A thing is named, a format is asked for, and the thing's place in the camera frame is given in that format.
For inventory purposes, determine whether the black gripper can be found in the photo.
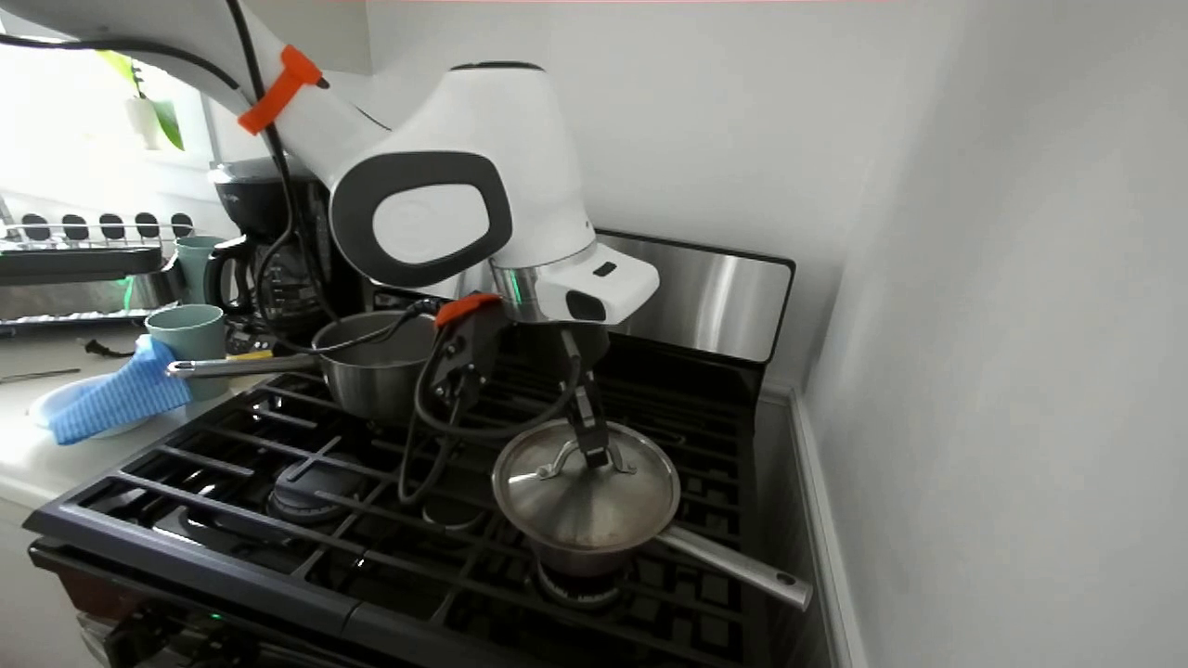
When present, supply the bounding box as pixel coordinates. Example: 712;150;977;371
506;312;621;476

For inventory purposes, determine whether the steel pot lid with handle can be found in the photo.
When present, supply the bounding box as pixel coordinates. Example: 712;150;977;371
487;414;684;557

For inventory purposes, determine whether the steel saucepan with round handle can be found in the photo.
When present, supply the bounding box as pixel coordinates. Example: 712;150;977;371
516;493;816;618

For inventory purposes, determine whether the blue cloth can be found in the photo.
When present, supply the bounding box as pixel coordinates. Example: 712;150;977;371
29;333;196;450

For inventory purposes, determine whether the stainless steel gas stove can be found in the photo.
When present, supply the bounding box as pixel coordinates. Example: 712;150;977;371
17;227;821;668

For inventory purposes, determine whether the black drip coffee maker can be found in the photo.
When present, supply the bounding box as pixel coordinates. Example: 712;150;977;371
209;156;373;349

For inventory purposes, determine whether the teal mug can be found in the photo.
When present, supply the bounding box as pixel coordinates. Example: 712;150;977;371
170;234;226;309
141;302;235;365

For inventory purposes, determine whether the green potted plant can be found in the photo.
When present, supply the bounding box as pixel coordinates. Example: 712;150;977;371
96;49;189;156

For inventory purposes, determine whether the stainless steel countertop appliance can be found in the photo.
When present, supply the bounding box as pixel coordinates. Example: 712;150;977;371
0;200;200;333

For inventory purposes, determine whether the bright window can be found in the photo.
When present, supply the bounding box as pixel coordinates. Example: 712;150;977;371
0;33;217;219

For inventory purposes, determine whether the orange cable clip at wrist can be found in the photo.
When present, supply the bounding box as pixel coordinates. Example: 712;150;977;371
431;291;506;329

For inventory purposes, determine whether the steel saucepan with flat handle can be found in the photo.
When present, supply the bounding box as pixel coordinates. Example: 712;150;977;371
163;309;441;432

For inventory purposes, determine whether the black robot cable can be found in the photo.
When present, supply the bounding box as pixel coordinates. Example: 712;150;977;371
217;0;587;509

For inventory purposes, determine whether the orange cable clip on arm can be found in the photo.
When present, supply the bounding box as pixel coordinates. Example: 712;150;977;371
235;41;330;137

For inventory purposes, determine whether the thin black cord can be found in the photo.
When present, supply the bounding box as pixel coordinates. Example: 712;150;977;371
80;339;157;365

